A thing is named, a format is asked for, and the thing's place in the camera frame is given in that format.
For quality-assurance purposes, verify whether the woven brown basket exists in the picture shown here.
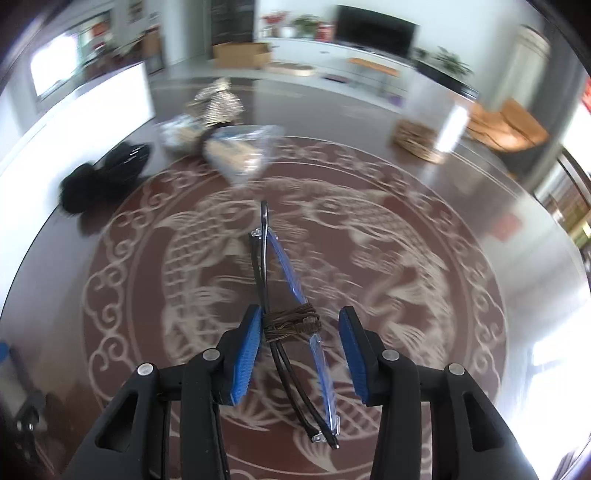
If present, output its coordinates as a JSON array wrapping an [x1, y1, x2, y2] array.
[[392, 119, 451, 165]]

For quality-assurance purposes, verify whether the brown cardboard box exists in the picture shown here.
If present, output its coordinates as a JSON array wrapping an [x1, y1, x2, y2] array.
[[212, 42, 273, 70]]

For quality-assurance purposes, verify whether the black flat television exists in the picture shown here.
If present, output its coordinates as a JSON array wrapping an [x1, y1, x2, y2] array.
[[335, 4, 416, 58]]

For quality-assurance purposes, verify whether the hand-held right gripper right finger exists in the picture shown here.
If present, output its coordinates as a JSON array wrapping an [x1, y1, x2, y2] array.
[[338, 305, 539, 480]]

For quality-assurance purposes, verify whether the bright window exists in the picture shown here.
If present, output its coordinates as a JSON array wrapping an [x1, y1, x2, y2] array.
[[30, 34, 80, 100]]

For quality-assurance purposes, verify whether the clear bag with beige contents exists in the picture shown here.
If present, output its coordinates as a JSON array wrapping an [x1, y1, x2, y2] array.
[[203, 124, 279, 186]]

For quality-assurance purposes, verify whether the black pouch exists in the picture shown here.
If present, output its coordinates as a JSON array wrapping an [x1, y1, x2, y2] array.
[[95, 143, 152, 191]]

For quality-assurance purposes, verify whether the round wooden tray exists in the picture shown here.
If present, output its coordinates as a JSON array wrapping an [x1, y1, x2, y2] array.
[[270, 62, 317, 78]]

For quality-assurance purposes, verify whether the dining table with chairs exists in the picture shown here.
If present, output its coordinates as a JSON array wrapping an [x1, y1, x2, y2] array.
[[88, 25, 164, 75]]

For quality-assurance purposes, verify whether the brown cord bracelet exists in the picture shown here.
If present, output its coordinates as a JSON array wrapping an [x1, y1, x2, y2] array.
[[262, 302, 323, 343]]

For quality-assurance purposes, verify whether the orange lounge chair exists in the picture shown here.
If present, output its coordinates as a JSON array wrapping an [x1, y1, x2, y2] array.
[[466, 99, 550, 153]]

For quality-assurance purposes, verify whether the black fluffy item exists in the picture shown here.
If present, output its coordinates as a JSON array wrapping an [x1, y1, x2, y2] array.
[[59, 162, 101, 216]]

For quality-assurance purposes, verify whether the white standing air conditioner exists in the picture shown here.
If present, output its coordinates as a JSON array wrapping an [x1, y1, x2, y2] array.
[[508, 25, 551, 108]]

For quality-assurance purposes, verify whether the leafy green potted plant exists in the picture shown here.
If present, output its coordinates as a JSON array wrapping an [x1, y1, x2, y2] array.
[[434, 46, 474, 78]]

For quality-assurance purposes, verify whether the tall dark display cabinet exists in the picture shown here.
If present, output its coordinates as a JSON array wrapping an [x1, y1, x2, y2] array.
[[210, 0, 256, 47]]

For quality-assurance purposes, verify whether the long white television cabinet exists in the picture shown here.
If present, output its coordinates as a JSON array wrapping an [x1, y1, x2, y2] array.
[[265, 37, 462, 100]]

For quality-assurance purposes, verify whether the red flower arrangement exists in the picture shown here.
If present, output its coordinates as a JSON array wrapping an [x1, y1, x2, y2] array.
[[262, 12, 288, 38]]

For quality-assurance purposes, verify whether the small wooden bench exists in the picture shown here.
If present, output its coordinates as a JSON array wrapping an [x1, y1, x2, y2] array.
[[348, 58, 399, 89]]

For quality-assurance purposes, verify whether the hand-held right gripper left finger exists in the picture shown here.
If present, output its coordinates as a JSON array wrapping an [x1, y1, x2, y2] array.
[[58, 305, 264, 480]]

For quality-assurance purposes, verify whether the silver patterned bag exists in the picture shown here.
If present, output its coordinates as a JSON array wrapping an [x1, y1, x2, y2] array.
[[191, 78, 246, 126]]

